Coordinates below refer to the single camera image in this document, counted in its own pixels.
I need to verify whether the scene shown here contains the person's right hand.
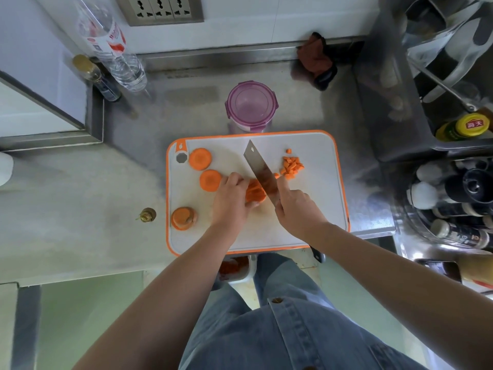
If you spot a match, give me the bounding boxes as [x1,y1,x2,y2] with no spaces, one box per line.
[274,175,330,242]

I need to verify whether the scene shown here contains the person's left hand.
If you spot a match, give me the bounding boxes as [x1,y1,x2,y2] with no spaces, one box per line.
[211,172,261,235]

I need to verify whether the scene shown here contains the brown-centred carrot end slice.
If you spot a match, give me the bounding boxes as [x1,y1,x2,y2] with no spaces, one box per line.
[171,207,198,229]

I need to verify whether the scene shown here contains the pile of diced carrot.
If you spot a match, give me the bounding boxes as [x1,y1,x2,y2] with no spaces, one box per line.
[274,148,305,181]

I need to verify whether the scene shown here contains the black-handled kitchen knife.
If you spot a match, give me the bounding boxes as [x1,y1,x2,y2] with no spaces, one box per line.
[243,139,326,264]

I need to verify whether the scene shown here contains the purple lidded container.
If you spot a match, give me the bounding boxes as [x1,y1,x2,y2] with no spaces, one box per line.
[224,80,279,134]

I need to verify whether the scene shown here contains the person's left forearm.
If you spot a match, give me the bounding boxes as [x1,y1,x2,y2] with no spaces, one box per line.
[73,225,241,370]

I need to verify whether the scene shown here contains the person's right forearm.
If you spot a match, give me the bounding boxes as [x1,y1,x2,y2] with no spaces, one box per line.
[308,223,493,370]

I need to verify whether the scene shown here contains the white orange-rimmed cutting board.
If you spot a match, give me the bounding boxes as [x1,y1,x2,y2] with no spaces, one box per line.
[165,129,350,257]

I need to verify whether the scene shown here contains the blue denim trousers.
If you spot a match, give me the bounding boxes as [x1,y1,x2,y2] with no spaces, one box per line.
[179,252,336,370]

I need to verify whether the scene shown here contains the white waste bin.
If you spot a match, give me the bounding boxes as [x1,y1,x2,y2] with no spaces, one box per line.
[214,254,257,286]

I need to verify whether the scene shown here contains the pale green cabinet front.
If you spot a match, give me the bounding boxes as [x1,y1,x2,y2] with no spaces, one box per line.
[36,271,145,370]
[319,236,409,343]

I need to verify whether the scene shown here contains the clear round basin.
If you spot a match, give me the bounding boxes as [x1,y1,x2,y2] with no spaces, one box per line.
[400,161,493,253]

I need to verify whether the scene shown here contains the blue denim shirt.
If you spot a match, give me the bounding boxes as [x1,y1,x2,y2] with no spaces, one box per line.
[179,296,426,370]

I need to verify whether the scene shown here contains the group of seasoning bottles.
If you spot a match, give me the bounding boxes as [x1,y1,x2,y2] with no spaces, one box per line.
[406,157,493,251]

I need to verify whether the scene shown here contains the black rectangular device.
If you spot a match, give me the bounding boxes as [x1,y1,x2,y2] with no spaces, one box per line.
[415,258,463,285]

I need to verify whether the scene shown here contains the dark red cloth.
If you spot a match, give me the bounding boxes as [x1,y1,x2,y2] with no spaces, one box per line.
[296,31,338,91]

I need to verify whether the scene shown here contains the clear plastic water bottle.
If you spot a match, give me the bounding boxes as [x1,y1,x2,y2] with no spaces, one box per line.
[67,0,148,92]

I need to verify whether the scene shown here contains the small gold-capped bottle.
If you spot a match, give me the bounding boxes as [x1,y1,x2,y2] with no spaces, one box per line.
[72,54,122,103]

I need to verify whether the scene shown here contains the yellow-capped sauce bottle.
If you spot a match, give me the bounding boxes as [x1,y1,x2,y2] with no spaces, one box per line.
[435,113,490,142]

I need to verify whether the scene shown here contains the white and black bag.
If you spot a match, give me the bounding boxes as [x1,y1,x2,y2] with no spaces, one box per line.
[402,0,493,104]

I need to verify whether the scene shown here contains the metal utensil handle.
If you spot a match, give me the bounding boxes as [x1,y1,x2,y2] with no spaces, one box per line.
[408,57,493,132]

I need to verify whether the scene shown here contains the grey wall socket panel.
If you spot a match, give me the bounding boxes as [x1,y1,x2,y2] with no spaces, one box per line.
[115,0,205,27]

